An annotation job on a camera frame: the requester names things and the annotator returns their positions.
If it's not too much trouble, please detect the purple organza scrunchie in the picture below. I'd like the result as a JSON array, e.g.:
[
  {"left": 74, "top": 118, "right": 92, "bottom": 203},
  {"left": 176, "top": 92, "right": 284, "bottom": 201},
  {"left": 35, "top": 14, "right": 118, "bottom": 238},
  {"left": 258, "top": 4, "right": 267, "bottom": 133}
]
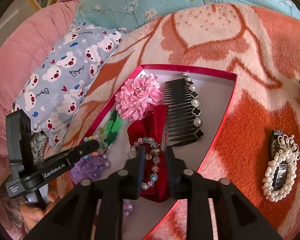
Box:
[{"left": 70, "top": 155, "right": 110, "bottom": 184}]

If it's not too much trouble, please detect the pink-rimmed white box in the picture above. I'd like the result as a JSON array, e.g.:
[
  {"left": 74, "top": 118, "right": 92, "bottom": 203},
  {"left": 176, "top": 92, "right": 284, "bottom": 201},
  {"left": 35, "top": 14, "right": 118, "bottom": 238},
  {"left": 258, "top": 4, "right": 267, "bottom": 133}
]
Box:
[{"left": 70, "top": 64, "right": 239, "bottom": 240}]

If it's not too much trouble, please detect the green beaded accessory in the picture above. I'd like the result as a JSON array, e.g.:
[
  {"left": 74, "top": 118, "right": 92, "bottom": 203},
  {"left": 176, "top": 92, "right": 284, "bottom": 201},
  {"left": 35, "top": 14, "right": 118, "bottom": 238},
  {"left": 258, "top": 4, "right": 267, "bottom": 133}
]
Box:
[{"left": 83, "top": 110, "right": 123, "bottom": 150}]

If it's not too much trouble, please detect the blue bear pattern pillow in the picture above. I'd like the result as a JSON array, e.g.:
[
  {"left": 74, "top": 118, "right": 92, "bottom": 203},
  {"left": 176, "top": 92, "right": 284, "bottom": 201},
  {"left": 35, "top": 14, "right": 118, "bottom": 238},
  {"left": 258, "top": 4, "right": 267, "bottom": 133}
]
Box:
[{"left": 12, "top": 23, "right": 125, "bottom": 147}]

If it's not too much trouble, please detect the white pearl scrunchie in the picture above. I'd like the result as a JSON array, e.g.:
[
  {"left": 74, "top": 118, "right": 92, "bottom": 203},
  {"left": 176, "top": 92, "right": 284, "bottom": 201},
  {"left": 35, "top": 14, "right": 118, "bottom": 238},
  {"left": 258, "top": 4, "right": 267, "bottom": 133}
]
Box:
[{"left": 262, "top": 129, "right": 300, "bottom": 203}]

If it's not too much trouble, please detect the pink bedsheet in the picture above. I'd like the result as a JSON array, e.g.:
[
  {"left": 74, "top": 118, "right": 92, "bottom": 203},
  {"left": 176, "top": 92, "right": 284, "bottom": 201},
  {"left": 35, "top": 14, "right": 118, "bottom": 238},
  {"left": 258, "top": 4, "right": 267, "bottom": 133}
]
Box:
[{"left": 0, "top": 0, "right": 81, "bottom": 239}]

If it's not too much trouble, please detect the black pearl hair comb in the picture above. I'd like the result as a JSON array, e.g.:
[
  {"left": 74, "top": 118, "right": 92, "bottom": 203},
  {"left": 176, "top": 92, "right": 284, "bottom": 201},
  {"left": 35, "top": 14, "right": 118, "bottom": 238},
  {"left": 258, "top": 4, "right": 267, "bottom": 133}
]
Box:
[{"left": 164, "top": 73, "right": 204, "bottom": 147}]

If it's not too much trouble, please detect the left hand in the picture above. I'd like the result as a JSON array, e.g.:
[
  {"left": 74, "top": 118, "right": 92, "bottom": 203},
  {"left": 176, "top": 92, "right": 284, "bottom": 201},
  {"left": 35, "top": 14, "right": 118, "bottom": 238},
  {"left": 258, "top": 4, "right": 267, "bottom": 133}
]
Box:
[{"left": 20, "top": 187, "right": 61, "bottom": 230}]

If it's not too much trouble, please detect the pink flower hair accessory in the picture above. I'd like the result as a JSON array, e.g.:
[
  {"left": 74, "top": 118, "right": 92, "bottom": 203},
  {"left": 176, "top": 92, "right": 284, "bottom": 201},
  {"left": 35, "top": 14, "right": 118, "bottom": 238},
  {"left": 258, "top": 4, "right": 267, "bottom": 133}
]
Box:
[{"left": 115, "top": 73, "right": 163, "bottom": 122}]

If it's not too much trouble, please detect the small purple lace scrunchie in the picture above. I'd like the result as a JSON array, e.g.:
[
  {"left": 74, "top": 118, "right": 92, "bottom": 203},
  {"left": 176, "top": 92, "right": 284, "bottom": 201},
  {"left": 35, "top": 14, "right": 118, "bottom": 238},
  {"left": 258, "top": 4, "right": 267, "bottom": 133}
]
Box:
[{"left": 123, "top": 199, "right": 133, "bottom": 218}]

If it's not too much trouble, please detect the orange floral blanket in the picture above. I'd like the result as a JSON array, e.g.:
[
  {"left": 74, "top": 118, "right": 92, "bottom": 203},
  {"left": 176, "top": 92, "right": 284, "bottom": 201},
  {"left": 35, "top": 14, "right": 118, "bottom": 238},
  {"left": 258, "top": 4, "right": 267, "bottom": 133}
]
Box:
[{"left": 63, "top": 4, "right": 300, "bottom": 239}]

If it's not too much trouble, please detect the red bow hair clip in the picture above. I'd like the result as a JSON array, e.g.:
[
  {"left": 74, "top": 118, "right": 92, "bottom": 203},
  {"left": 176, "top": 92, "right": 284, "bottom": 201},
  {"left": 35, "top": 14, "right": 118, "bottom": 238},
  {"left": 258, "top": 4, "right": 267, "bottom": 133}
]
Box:
[{"left": 127, "top": 105, "right": 171, "bottom": 203}]

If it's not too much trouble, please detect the silver wrist watch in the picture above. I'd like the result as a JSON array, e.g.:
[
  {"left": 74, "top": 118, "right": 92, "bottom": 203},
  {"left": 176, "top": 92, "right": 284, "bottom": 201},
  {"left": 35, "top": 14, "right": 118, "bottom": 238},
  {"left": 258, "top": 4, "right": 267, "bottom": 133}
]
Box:
[{"left": 270, "top": 129, "right": 288, "bottom": 192}]

